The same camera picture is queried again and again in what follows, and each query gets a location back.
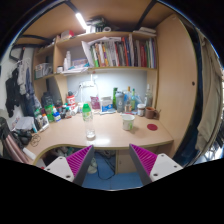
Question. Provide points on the beige hanging curtain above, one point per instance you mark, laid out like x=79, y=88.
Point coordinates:
x=212, y=96

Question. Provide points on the red round coaster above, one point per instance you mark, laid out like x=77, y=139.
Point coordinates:
x=152, y=127

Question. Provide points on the white bottle on shelf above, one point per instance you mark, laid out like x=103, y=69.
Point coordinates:
x=68, y=58

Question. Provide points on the green plastic container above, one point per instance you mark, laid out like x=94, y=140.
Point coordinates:
x=49, y=113

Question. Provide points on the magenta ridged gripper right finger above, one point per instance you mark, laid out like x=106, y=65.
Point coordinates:
x=152, y=167

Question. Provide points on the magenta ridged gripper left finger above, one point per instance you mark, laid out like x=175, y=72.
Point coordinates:
x=74, y=167

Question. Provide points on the grey lidded tumbler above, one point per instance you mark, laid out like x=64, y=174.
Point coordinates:
x=119, y=101

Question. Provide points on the clear bottle with green cap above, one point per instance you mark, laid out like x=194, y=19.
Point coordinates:
x=88, y=121

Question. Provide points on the red white canister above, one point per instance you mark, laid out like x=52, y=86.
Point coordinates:
x=70, y=98

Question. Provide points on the wooden desk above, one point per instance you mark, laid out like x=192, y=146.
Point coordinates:
x=109, y=136

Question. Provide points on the brown ceramic mug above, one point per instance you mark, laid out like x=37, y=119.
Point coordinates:
x=151, y=113

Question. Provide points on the white paper cup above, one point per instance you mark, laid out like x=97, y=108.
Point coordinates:
x=128, y=121

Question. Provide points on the wooden bookshelf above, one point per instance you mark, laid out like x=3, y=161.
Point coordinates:
x=175, y=78

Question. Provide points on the green glass bottle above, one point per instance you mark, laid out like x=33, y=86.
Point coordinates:
x=133, y=100

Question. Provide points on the clear spray bottle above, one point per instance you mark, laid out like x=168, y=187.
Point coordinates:
x=148, y=97

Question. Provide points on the ceiling strip light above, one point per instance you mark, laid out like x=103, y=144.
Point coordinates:
x=81, y=20

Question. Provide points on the pink snack pouch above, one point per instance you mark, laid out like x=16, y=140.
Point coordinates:
x=95, y=103

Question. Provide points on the hanging dark clothes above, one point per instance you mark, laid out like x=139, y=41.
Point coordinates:
x=19, y=91

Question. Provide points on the blue and white tissue pack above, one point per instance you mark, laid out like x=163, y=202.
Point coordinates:
x=106, y=104

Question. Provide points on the row of books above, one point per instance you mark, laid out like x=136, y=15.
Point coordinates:
x=126, y=51

